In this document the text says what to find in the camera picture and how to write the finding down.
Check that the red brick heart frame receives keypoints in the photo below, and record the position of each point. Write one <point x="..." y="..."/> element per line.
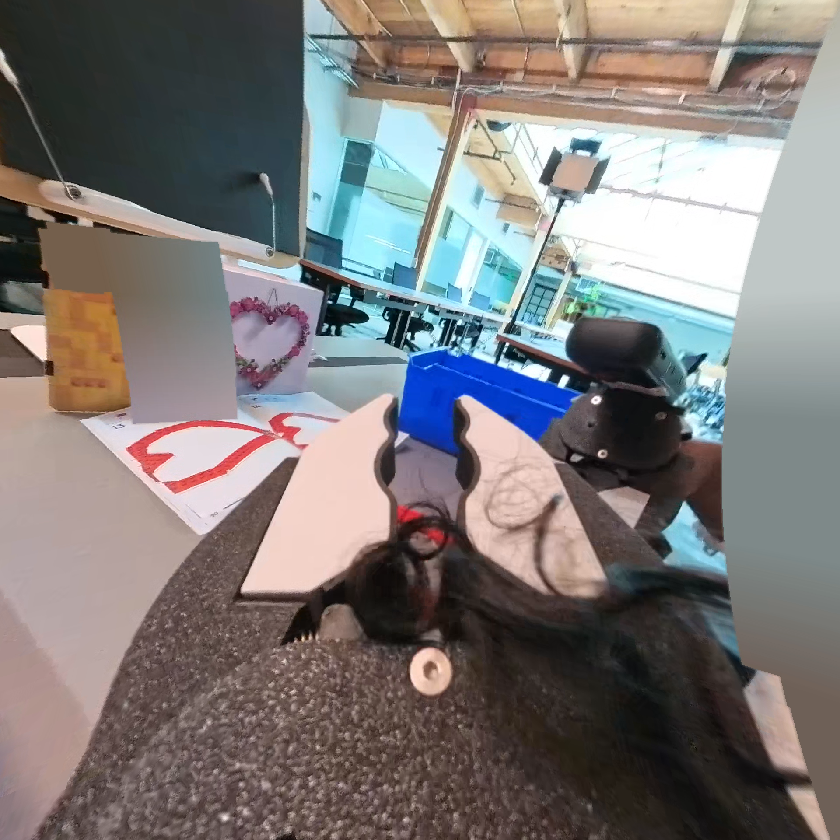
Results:
<point x="410" y="514"/>

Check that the panel light on stand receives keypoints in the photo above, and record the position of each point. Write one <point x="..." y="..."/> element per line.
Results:
<point x="574" y="170"/>

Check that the black office chair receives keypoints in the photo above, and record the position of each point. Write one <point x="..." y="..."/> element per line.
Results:
<point x="328" y="256"/>

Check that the wooden office table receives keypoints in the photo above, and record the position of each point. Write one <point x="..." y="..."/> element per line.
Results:
<point x="538" y="348"/>
<point x="394" y="292"/>

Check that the open instruction booklet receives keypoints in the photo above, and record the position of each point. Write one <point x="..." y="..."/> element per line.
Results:
<point x="118" y="433"/>

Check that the toy set box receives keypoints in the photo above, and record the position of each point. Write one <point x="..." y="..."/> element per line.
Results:
<point x="262" y="341"/>

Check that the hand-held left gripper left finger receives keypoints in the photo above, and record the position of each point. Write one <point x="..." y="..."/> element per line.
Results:
<point x="328" y="505"/>

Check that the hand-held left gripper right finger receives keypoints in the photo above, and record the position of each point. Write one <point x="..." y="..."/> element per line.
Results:
<point x="512" y="453"/>

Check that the person's right forearm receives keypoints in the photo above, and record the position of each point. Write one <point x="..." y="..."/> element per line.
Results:
<point x="705" y="485"/>

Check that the blue plastic bin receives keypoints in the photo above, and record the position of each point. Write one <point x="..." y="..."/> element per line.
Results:
<point x="459" y="407"/>

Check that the gooseneck microphone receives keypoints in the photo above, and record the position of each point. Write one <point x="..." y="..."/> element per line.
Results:
<point x="272" y="216"/>
<point x="39" y="131"/>

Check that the black booth panel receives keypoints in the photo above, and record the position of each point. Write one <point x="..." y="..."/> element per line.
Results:
<point x="164" y="98"/>

